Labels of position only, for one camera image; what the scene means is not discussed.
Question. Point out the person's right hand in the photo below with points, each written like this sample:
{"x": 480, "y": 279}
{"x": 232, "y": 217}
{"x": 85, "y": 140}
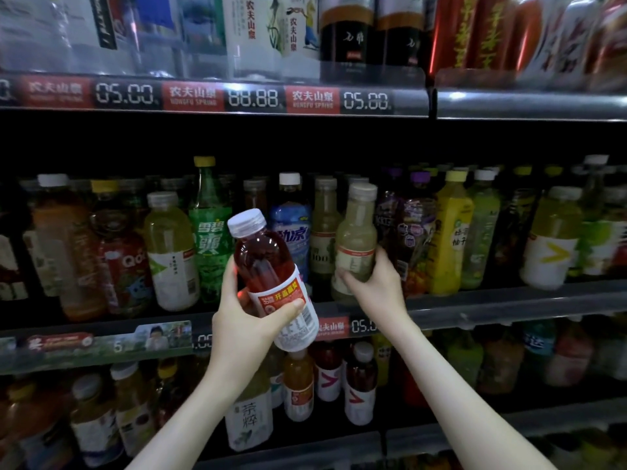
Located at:
{"x": 384, "y": 303}

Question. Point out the person's left hand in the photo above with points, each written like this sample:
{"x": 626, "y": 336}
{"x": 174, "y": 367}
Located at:
{"x": 240, "y": 347}

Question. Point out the pale tea bottle white label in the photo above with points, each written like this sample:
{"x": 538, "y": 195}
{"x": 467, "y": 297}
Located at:
{"x": 250, "y": 420}

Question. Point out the pale yellow juice bottle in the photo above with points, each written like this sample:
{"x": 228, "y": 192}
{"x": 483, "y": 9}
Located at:
{"x": 355, "y": 234}

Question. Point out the red tea bottle white label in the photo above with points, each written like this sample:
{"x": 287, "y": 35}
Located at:
{"x": 267, "y": 269}

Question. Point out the row of tea juice bottles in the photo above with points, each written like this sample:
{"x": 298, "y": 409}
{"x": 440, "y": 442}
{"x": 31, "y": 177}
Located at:
{"x": 93, "y": 425}

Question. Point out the black label coffee bottle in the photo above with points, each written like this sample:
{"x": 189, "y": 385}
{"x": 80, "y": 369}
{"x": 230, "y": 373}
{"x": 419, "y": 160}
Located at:
{"x": 347, "y": 34}
{"x": 400, "y": 36}

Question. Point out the row of clear water bottles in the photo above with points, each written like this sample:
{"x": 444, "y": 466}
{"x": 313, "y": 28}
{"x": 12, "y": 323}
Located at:
{"x": 147, "y": 34}

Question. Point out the person's left forearm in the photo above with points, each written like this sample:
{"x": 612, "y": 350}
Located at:
{"x": 186, "y": 430}

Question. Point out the person's right forearm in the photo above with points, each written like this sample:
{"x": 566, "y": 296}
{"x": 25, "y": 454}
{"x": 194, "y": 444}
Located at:
{"x": 455, "y": 416}

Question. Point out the green pictured price label strip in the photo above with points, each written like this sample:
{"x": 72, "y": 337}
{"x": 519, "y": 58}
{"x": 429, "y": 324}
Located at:
{"x": 98, "y": 345}

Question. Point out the red black price label strip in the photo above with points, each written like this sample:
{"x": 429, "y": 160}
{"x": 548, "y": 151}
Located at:
{"x": 191, "y": 96}

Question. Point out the stack of red drink cans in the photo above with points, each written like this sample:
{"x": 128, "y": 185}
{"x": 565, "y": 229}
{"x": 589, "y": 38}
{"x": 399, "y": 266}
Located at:
{"x": 455, "y": 34}

